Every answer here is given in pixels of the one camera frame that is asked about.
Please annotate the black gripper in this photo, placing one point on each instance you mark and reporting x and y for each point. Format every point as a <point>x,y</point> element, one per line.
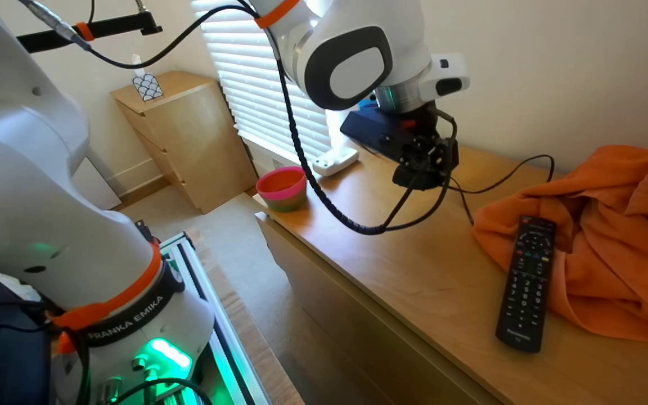
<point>423,139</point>

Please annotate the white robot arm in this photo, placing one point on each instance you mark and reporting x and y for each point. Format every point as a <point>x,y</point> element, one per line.
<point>24,149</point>

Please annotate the white game controller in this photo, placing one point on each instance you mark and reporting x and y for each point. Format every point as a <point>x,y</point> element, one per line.
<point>337,160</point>

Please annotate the black TV remote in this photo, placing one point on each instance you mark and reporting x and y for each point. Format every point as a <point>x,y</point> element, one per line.
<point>528,290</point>

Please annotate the white window blinds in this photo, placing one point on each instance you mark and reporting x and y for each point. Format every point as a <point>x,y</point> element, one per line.
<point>263,98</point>

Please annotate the orange cloth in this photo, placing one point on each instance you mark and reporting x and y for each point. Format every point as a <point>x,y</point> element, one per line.
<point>618,249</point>

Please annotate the light wooden cabinet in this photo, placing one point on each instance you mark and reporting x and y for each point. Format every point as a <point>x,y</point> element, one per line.
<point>190,142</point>

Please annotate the patterned tissue box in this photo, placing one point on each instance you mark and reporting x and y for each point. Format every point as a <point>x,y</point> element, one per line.
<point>146,84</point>

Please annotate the black bar with orange tape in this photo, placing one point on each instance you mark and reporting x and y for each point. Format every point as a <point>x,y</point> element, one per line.
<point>113,29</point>

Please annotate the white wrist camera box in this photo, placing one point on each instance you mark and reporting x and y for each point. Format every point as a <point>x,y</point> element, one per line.
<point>448,75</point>

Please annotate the aluminium rail frame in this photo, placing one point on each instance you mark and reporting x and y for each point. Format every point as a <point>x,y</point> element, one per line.
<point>224,329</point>

